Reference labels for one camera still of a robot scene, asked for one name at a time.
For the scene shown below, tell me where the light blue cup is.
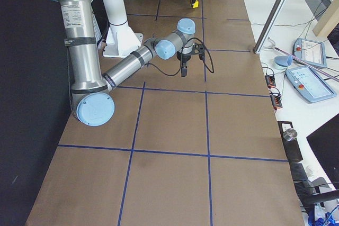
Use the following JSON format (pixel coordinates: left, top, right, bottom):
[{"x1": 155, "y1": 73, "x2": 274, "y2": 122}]
[{"x1": 273, "y1": 55, "x2": 293, "y2": 70}]

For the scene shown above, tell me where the metal cylinder weight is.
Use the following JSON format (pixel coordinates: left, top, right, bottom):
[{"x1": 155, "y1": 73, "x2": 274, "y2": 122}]
[{"x1": 282, "y1": 128, "x2": 298, "y2": 141}]

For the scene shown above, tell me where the near teach pendant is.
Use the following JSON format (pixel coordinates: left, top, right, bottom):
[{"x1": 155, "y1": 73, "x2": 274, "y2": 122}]
[{"x1": 286, "y1": 66, "x2": 337, "y2": 103}]

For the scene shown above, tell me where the black braided cable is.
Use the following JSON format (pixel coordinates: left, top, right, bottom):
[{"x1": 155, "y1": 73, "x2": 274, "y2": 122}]
[{"x1": 145, "y1": 37, "x2": 215, "y2": 76}]

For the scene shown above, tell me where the teach pendant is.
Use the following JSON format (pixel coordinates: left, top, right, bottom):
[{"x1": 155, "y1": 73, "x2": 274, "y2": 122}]
[
  {"x1": 286, "y1": 66, "x2": 337, "y2": 103},
  {"x1": 293, "y1": 38, "x2": 327, "y2": 68}
]

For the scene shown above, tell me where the far teach pendant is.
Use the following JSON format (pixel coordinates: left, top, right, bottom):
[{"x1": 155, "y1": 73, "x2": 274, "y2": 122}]
[{"x1": 293, "y1": 38, "x2": 327, "y2": 68}]

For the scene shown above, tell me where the aluminium frame post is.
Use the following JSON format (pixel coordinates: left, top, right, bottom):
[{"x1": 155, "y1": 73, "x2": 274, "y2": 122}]
[{"x1": 253, "y1": 0, "x2": 286, "y2": 54}]

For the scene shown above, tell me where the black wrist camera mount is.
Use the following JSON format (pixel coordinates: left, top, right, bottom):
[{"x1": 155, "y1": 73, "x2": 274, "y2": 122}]
[{"x1": 191, "y1": 43, "x2": 205, "y2": 61}]

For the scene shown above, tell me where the black orange terminal block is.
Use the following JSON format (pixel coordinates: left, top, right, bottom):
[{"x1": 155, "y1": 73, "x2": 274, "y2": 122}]
[
  {"x1": 265, "y1": 74, "x2": 276, "y2": 88},
  {"x1": 270, "y1": 93, "x2": 283, "y2": 110}
]

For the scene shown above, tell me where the white pedestal column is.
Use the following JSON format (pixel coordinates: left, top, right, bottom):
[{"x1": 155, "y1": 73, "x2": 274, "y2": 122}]
[{"x1": 103, "y1": 0, "x2": 143, "y2": 58}]

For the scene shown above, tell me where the yellow wooden block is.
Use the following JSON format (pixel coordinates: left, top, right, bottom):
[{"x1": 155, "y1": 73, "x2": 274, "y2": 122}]
[{"x1": 191, "y1": 0, "x2": 199, "y2": 8}]

